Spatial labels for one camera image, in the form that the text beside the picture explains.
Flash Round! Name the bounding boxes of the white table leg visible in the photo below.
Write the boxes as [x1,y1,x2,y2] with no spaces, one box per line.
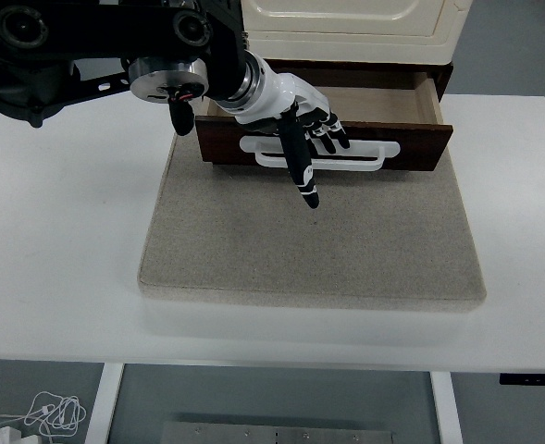
[84,364,126,444]
[429,371,464,444]

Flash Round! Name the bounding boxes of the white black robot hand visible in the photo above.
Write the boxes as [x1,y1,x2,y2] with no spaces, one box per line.
[220,55,351,210]

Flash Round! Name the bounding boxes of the white tangled cable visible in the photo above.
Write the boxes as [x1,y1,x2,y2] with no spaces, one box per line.
[0,390,88,438]

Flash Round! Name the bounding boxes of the black table control panel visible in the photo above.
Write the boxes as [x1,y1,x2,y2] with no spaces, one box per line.
[499,373,545,386]

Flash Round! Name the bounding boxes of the grey square mat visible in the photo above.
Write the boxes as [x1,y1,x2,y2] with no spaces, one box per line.
[137,92,488,314]

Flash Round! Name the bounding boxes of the white charger adapter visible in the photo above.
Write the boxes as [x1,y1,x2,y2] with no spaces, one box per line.
[0,425,40,444]

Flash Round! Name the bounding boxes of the dark brown wooden drawer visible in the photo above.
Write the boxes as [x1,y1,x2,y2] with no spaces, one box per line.
[194,68,454,173]

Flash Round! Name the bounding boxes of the white drawer handle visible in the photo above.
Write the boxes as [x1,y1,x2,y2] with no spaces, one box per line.
[239,134,402,173]

